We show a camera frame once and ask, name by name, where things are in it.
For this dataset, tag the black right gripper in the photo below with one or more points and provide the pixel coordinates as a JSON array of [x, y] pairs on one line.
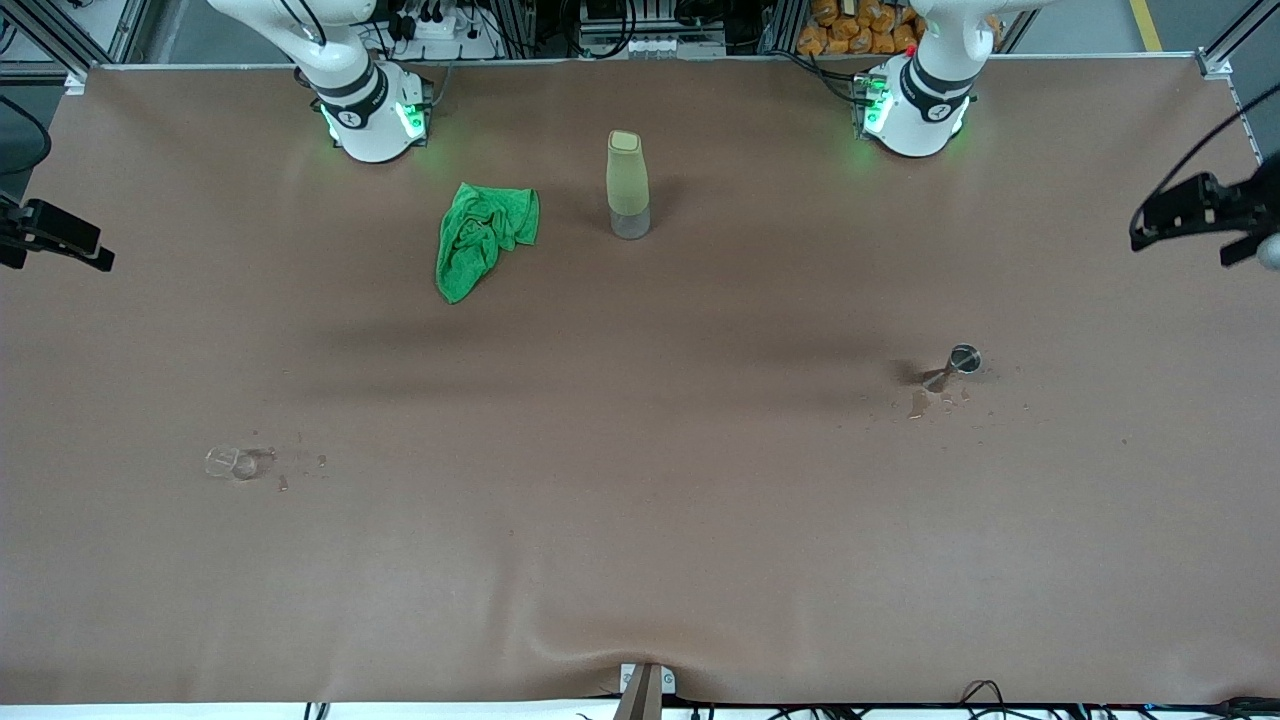
[[12, 225]]

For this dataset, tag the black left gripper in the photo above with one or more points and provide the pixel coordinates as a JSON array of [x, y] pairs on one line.
[[1243, 199]]

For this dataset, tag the clear measuring cup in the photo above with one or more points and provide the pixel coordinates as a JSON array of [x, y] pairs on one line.
[[238, 464]]

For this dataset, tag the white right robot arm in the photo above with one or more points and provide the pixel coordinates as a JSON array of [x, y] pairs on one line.
[[365, 120]]

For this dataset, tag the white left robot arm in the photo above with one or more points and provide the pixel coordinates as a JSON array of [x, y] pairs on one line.
[[915, 120]]

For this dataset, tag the orange snack packets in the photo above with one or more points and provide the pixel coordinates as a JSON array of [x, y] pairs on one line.
[[860, 30]]

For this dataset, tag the green cloth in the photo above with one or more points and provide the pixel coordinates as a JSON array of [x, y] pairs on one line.
[[480, 240]]

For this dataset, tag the white power strip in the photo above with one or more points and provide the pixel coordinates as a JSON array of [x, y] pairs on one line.
[[435, 28]]

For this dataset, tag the yellow-green tall bottle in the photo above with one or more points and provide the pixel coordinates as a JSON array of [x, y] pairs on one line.
[[627, 180]]

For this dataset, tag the brown table cover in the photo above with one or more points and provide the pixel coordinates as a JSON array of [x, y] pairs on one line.
[[640, 520]]

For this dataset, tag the aluminium frame post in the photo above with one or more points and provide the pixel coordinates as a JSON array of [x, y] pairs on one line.
[[90, 35], [1225, 50]]

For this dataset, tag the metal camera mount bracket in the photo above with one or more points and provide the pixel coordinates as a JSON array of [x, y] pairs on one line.
[[645, 690]]

